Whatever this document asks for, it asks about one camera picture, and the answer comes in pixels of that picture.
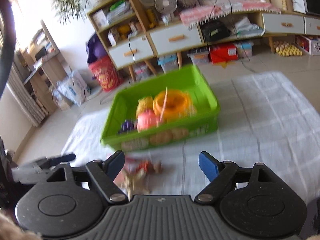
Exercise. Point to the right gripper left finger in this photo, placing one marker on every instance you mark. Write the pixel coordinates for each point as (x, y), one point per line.
(102, 175)

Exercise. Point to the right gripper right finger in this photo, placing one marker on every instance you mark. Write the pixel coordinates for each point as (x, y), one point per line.
(220, 175)

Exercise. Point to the orange brown toy figure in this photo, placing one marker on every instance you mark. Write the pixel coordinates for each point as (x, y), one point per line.
(134, 181)

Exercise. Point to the purple toy grapes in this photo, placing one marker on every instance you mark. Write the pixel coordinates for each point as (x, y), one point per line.
(127, 126)

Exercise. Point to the pink toy piece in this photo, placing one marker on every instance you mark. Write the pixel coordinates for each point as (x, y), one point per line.
(146, 120)

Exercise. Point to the grey checked table cloth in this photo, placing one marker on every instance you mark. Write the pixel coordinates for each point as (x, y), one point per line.
(264, 118)

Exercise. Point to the toy corn cob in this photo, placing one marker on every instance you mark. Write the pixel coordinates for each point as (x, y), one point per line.
(144, 104)

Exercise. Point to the green plastic bin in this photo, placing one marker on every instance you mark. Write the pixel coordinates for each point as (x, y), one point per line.
(188, 79)

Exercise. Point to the orange toy pot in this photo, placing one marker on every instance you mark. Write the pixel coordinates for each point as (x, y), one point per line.
(173, 104)

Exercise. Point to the white paper shopping bag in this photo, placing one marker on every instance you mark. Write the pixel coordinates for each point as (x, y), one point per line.
(74, 88)

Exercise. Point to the red snack bucket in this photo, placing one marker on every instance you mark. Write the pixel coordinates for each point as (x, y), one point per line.
(106, 74)

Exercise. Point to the clear storage box black lid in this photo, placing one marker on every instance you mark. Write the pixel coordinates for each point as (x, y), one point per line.
(199, 56)

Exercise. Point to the red cardboard box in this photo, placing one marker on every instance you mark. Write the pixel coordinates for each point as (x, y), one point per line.
(224, 52)

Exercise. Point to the blue lid storage box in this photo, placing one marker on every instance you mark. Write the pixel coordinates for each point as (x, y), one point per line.
(168, 63)

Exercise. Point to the wooden side desk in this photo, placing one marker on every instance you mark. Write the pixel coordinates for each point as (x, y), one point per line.
(35, 74)

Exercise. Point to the yellow egg tray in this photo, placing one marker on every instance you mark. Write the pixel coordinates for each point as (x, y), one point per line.
(286, 49)

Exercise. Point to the long wooden tv cabinet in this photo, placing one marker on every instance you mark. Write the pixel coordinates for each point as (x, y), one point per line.
(176, 37)

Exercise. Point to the black bag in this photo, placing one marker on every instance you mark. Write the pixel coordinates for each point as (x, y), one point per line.
(214, 31)

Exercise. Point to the wooden shelf cabinet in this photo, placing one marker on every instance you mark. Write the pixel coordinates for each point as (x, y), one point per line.
(121, 26)

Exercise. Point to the white colourful toy box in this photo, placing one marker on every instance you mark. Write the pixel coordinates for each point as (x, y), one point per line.
(309, 44)

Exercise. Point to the pink checked cloth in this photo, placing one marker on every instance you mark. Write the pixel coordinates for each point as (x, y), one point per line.
(203, 14)

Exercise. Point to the small white desk fan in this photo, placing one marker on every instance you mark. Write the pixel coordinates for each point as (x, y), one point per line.
(166, 8)

